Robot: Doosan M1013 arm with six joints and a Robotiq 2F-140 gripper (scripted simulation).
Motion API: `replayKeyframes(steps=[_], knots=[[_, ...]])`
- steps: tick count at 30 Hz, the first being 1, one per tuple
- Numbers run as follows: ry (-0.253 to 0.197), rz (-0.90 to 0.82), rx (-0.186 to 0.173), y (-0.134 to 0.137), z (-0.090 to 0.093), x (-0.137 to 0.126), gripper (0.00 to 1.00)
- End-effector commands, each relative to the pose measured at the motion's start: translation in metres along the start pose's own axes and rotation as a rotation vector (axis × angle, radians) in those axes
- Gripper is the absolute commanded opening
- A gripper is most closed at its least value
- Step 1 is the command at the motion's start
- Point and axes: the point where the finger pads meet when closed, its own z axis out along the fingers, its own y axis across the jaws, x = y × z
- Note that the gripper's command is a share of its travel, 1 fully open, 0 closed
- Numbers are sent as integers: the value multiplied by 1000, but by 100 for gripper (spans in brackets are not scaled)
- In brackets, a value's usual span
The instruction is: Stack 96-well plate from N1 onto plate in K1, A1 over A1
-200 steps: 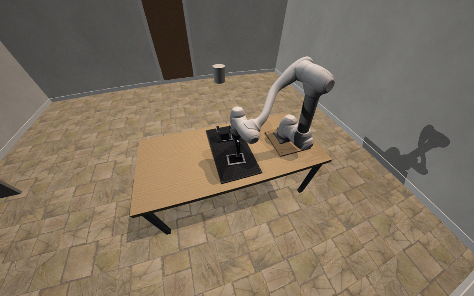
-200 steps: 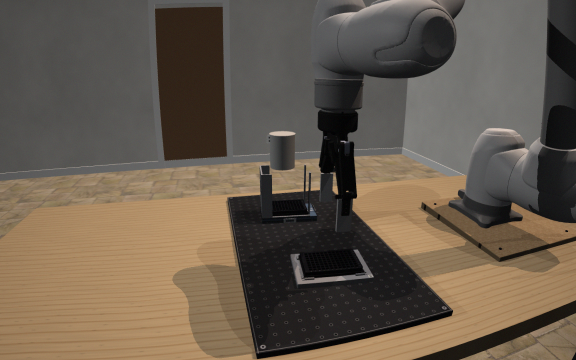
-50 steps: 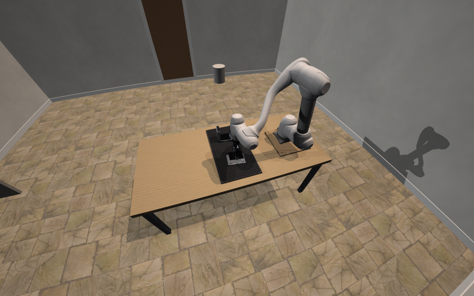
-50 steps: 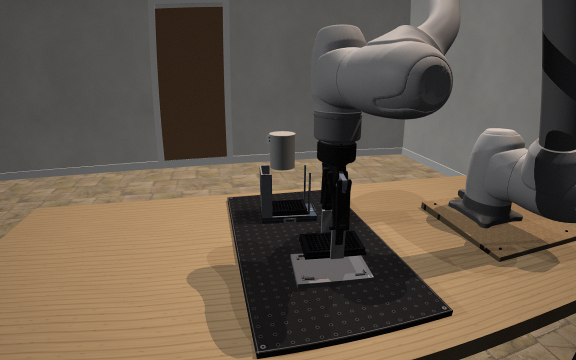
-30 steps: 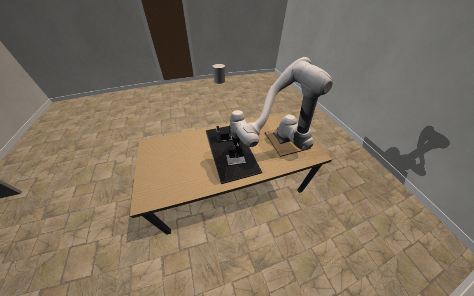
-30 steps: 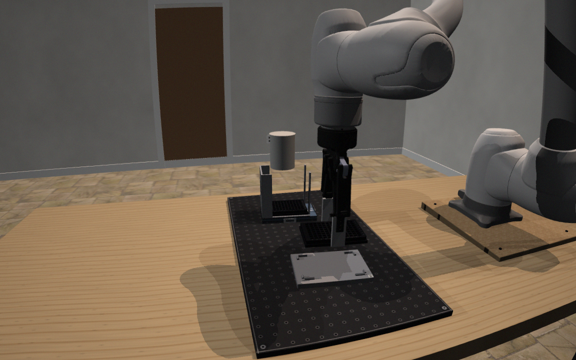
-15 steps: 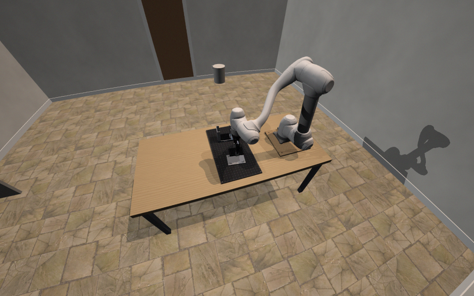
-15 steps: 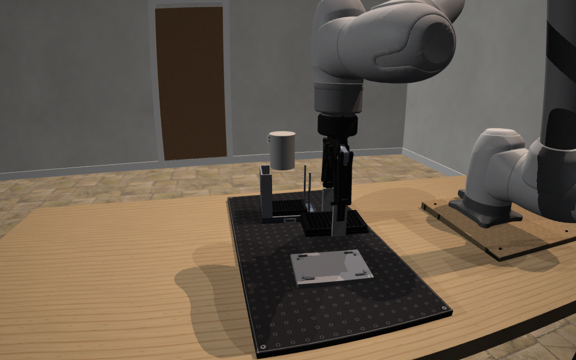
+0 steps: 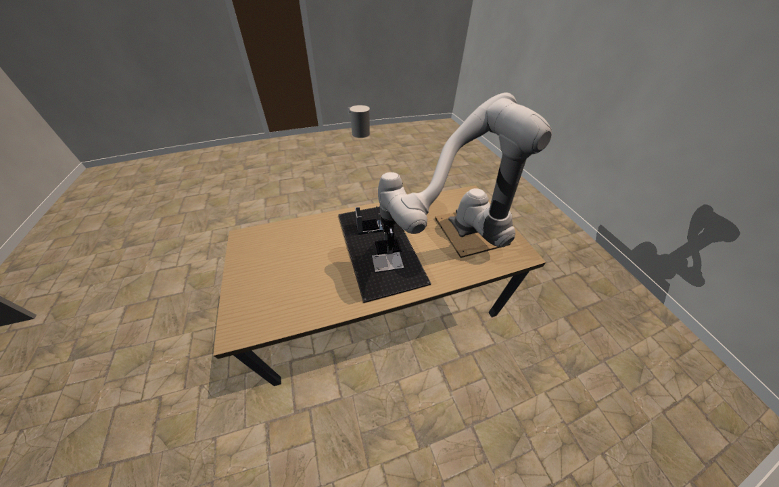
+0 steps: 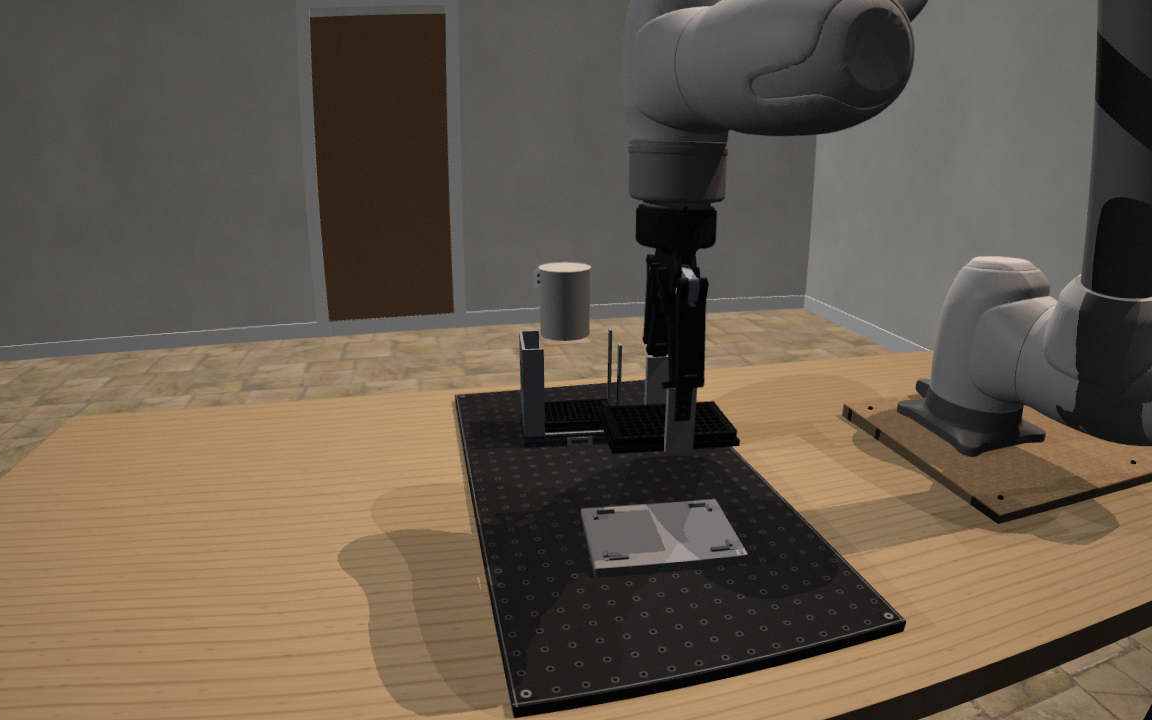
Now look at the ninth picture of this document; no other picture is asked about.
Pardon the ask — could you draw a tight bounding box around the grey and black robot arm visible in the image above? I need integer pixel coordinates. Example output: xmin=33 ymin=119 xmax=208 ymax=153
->
xmin=378 ymin=93 xmax=552 ymax=247

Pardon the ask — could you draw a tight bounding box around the black well plate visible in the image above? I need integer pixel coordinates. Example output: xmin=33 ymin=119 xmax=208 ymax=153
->
xmin=375 ymin=239 xmax=402 ymax=255
xmin=362 ymin=219 xmax=379 ymax=231

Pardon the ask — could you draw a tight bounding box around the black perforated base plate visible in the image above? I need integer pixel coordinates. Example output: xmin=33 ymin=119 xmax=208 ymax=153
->
xmin=338 ymin=207 xmax=431 ymax=303

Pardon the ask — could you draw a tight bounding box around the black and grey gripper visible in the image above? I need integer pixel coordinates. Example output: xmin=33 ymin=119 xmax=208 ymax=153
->
xmin=381 ymin=217 xmax=396 ymax=254

